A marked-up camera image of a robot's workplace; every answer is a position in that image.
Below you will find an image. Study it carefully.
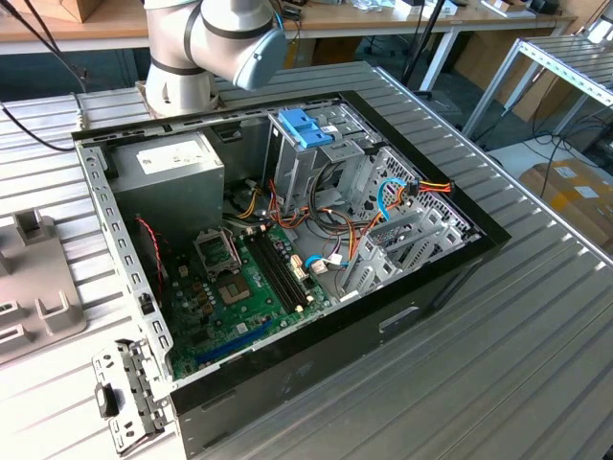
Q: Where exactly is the yellow red power wire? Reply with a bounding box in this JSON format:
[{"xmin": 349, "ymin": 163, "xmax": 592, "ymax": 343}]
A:
[{"xmin": 348, "ymin": 176, "xmax": 455, "ymax": 264}]

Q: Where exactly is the grey metal disk bay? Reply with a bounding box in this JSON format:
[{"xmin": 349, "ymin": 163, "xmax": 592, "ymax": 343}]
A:
[{"xmin": 334, "ymin": 145, "xmax": 483, "ymax": 304}]

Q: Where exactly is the white board power connector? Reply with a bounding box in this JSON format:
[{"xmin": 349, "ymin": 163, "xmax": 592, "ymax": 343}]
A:
[{"xmin": 288, "ymin": 252, "xmax": 308, "ymax": 285}]

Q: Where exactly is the white connector with blue tab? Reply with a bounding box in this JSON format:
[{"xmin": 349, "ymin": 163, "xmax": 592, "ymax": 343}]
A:
[{"xmin": 303, "ymin": 255, "xmax": 332, "ymax": 278}]

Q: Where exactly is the black RAM slot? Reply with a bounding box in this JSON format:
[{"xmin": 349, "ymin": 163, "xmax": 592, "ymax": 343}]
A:
[
  {"xmin": 260, "ymin": 228, "xmax": 311, "ymax": 308},
  {"xmin": 246, "ymin": 233, "xmax": 299, "ymax": 313},
  {"xmin": 255, "ymin": 230, "xmax": 307, "ymax": 310},
  {"xmin": 250, "ymin": 232, "xmax": 304, "ymax": 311}
]

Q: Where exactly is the grey optical drive cage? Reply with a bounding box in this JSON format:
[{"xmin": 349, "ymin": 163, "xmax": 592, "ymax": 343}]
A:
[{"xmin": 261, "ymin": 102, "xmax": 380, "ymax": 218}]

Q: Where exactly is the locking lever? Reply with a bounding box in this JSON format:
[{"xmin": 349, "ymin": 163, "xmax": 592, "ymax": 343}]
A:
[{"xmin": 226, "ymin": 228, "xmax": 243, "ymax": 275}]

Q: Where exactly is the CPU socket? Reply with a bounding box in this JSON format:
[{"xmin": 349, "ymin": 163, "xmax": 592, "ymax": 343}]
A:
[{"xmin": 214, "ymin": 273, "xmax": 254, "ymax": 309}]

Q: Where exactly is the blue drive latch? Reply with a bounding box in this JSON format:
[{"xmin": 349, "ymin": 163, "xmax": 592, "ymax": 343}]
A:
[{"xmin": 276, "ymin": 107, "xmax": 335, "ymax": 150}]

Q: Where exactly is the metal socket cover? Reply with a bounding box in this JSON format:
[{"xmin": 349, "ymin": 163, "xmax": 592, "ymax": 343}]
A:
[{"xmin": 192, "ymin": 228, "xmax": 241, "ymax": 282}]

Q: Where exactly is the green motherboard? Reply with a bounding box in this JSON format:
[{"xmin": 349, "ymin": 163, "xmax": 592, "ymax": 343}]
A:
[{"xmin": 165, "ymin": 223, "xmax": 336, "ymax": 380}]

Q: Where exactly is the blue expansion slot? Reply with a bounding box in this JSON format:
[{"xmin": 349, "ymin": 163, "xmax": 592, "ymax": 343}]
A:
[{"xmin": 193, "ymin": 318, "xmax": 275, "ymax": 366}]

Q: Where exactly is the grey power supply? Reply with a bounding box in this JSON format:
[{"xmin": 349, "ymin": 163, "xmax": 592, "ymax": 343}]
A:
[{"xmin": 108, "ymin": 131, "xmax": 226, "ymax": 250}]

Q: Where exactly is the black PC case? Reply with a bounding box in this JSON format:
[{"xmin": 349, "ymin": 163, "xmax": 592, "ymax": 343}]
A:
[{"xmin": 70, "ymin": 89, "xmax": 512, "ymax": 459}]

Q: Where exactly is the black case fan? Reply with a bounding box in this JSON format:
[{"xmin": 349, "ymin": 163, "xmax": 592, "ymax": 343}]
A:
[{"xmin": 132, "ymin": 214, "xmax": 170, "ymax": 309}]

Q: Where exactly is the wooden desk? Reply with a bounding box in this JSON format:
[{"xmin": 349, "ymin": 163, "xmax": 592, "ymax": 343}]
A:
[{"xmin": 0, "ymin": 0, "xmax": 579, "ymax": 95}]

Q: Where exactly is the large brown cardboard box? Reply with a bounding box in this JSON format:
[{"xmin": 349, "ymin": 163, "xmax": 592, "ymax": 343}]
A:
[{"xmin": 452, "ymin": 28, "xmax": 583, "ymax": 124}]

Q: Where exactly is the black plastic latch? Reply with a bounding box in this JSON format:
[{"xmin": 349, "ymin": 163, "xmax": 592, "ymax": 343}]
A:
[{"xmin": 94, "ymin": 382, "xmax": 120, "ymax": 419}]

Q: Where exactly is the cardboard box with white labels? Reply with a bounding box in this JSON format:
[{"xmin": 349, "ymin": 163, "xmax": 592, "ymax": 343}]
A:
[{"xmin": 519, "ymin": 160, "xmax": 613, "ymax": 253}]

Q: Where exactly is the grey parts rack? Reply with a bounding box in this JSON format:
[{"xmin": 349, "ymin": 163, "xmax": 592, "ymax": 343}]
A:
[{"xmin": 0, "ymin": 209, "xmax": 88, "ymax": 365}]

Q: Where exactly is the aluminium slat shelf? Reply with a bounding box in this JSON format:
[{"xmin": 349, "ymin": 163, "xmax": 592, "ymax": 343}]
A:
[{"xmin": 462, "ymin": 35, "xmax": 613, "ymax": 145}]

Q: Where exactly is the orange red wire bundle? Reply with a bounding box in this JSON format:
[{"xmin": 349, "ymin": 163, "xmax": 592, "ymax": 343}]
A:
[{"xmin": 265, "ymin": 179, "xmax": 370, "ymax": 241}]

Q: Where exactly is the thick black wire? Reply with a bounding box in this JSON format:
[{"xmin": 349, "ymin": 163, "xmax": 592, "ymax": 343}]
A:
[{"xmin": 307, "ymin": 159, "xmax": 373, "ymax": 232}]

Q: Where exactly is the yellow black wire bundle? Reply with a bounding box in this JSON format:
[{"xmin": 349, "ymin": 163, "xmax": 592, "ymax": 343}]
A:
[{"xmin": 228, "ymin": 177, "xmax": 263, "ymax": 221}]

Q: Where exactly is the red black twisted wire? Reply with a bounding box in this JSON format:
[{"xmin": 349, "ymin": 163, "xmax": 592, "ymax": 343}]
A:
[{"xmin": 134, "ymin": 215, "xmax": 168, "ymax": 284}]

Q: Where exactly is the grey metal slot bracket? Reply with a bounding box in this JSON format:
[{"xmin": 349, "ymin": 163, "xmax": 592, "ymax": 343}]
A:
[{"xmin": 90, "ymin": 337, "xmax": 174, "ymax": 456}]

